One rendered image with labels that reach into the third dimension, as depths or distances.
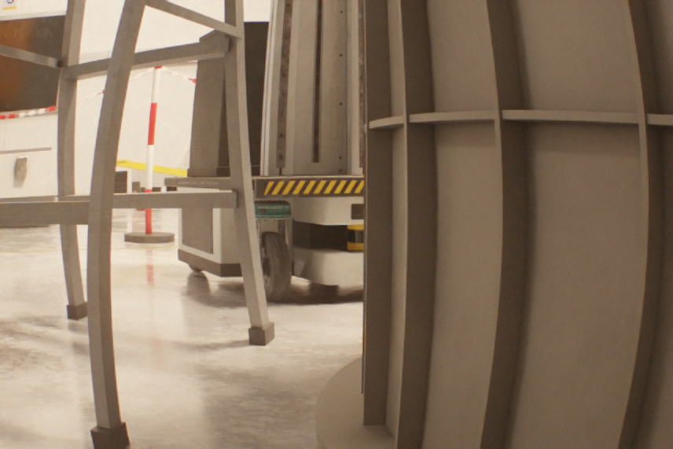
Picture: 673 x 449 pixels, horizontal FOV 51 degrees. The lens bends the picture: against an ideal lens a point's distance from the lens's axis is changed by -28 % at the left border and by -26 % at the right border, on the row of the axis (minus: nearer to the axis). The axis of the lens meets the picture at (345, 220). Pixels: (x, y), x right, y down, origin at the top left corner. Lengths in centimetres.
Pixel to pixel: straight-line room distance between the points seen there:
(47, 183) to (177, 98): 422
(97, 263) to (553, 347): 56
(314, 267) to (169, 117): 687
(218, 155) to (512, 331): 208
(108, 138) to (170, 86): 819
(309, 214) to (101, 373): 157
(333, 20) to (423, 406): 201
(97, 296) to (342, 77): 190
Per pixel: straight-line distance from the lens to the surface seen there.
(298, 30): 275
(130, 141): 904
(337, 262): 241
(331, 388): 135
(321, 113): 276
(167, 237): 424
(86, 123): 885
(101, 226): 103
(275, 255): 237
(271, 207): 239
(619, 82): 64
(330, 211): 239
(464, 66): 83
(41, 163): 530
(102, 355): 100
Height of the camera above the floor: 36
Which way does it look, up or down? 3 degrees down
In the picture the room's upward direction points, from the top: straight up
